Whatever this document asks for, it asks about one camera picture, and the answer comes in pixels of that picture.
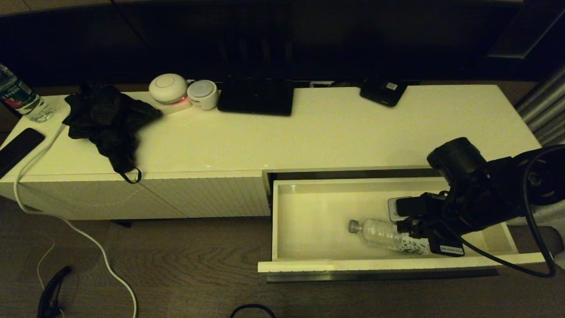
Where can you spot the white power socket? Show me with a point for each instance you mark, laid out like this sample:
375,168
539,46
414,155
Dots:
321,84

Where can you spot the dark angular panel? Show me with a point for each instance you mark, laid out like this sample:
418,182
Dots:
525,31

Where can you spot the clear plastic water bottle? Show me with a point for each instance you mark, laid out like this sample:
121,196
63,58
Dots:
379,234

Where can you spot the white flat charging base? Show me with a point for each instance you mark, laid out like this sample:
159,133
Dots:
176,107

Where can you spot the green labelled water bottle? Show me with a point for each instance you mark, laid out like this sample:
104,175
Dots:
22,99

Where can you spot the small black labelled box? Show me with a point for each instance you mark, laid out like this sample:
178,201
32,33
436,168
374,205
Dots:
382,94

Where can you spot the white cylindrical speaker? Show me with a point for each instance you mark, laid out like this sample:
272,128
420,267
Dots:
203,95

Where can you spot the white fluted drawer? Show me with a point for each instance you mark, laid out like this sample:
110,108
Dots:
318,221

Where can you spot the black router box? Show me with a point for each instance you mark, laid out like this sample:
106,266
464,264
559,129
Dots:
256,99

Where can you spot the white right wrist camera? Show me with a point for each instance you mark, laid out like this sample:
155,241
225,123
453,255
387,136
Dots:
419,205

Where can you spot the large black television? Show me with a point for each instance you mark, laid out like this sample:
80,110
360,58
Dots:
309,39

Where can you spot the white dome shaped device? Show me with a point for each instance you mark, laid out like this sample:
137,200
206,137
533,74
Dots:
167,88

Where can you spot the black smartphone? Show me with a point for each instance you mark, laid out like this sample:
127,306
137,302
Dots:
17,150

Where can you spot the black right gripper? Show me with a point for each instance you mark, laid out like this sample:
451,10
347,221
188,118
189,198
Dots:
441,238

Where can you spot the black crumpled cloth bag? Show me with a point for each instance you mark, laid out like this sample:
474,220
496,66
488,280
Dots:
106,119

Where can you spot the grey curtain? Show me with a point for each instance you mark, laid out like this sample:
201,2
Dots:
545,110

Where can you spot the white low cabinet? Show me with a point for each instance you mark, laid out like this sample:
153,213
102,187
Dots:
309,141

